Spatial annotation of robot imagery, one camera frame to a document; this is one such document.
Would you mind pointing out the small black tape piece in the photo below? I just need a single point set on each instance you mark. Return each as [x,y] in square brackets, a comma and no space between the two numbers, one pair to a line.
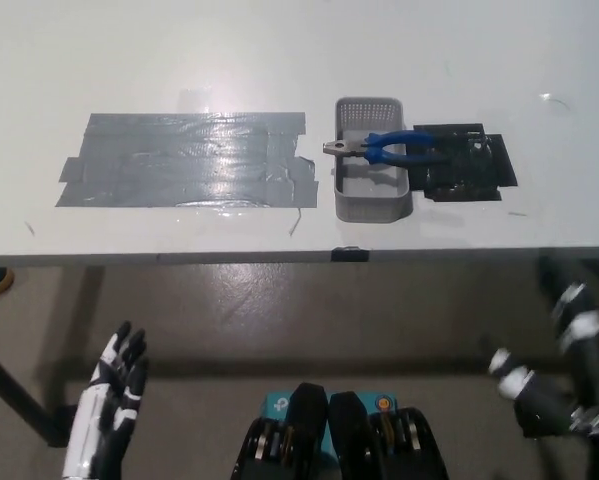
[349,255]

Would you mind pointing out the black robot body with teal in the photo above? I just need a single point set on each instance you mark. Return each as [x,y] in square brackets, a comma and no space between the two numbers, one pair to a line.
[309,430]

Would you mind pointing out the grey perforated plastic container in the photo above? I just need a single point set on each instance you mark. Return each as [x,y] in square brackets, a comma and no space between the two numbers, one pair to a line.
[369,202]

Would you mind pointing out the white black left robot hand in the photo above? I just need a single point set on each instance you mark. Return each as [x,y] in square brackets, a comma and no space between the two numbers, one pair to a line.
[91,415]

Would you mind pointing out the black table leg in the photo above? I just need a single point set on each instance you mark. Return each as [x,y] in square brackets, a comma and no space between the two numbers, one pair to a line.
[14,385]

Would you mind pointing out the black tape patch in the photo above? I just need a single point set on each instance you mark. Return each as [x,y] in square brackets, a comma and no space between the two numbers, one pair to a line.
[469,170]

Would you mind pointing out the grey duct tape patch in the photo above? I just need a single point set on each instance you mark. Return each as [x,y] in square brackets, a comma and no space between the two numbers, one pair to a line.
[179,160]

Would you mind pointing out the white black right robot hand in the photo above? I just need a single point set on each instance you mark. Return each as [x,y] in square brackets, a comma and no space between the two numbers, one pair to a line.
[549,405]

